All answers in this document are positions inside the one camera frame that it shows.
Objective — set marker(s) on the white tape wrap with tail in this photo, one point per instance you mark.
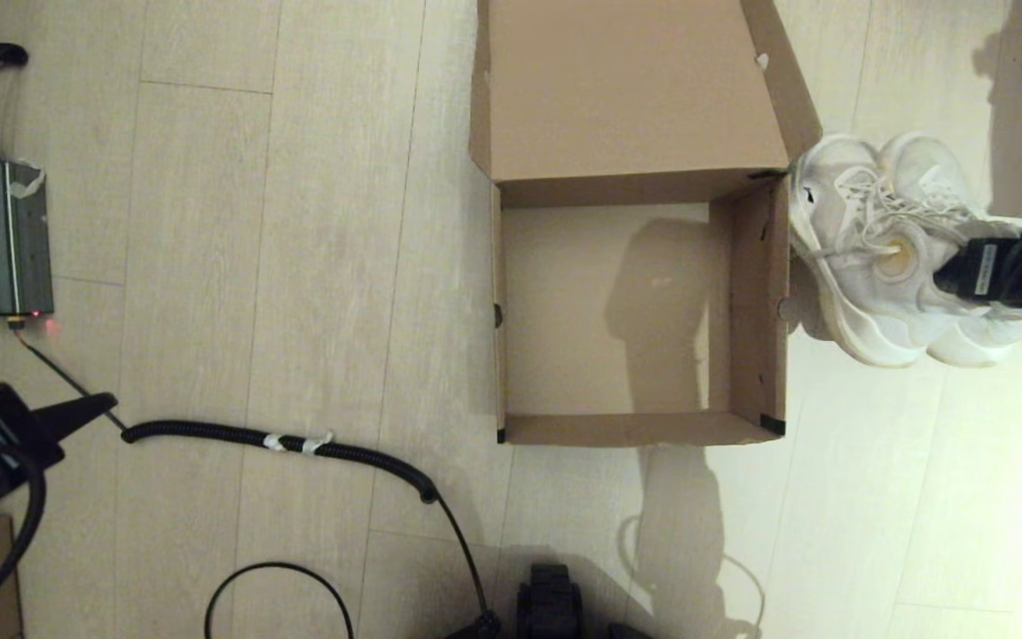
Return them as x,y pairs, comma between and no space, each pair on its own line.
311,445

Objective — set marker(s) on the grey power supply unit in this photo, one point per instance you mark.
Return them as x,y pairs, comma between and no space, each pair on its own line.
1,240

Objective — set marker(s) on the brown cardboard shoe box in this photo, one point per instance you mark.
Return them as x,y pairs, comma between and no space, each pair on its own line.
626,89

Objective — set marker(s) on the white lace-up sneaker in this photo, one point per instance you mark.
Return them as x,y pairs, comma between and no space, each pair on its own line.
932,173
839,266

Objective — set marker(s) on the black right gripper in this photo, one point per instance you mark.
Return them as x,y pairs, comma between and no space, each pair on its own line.
1008,271

